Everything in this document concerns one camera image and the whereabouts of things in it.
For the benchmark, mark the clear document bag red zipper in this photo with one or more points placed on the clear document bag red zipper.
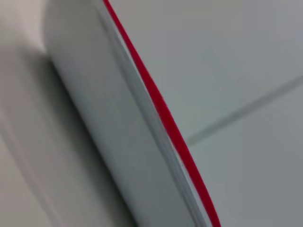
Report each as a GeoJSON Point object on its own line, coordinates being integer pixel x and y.
{"type": "Point", "coordinates": [118, 118]}

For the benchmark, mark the light blue paper sheet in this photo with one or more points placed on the light blue paper sheet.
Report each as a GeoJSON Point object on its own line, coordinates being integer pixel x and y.
{"type": "Point", "coordinates": [106, 106]}

